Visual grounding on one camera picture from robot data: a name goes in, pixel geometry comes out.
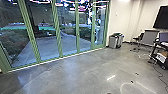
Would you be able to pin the light grey trash bin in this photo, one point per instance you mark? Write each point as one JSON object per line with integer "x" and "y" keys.
{"x": 113, "y": 42}

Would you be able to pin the laptop with blue screen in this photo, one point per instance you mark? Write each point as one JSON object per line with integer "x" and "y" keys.
{"x": 163, "y": 36}

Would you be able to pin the green framed glass wall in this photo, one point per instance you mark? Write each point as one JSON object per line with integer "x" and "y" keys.
{"x": 29, "y": 30}

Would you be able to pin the black wheeled cart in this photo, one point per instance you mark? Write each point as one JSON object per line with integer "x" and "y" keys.
{"x": 160, "y": 55}

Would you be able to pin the grey desk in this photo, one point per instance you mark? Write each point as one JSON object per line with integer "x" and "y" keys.
{"x": 150, "y": 37}

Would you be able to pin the black wall screen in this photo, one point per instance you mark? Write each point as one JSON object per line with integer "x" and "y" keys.
{"x": 161, "y": 17}

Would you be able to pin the white wall plate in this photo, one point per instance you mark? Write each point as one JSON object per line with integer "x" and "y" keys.
{"x": 116, "y": 14}

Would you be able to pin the dark lidded trash bin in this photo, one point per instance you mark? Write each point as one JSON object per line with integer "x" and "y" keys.
{"x": 120, "y": 38}

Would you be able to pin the green framed glass door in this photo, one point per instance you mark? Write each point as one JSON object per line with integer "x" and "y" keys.
{"x": 93, "y": 26}

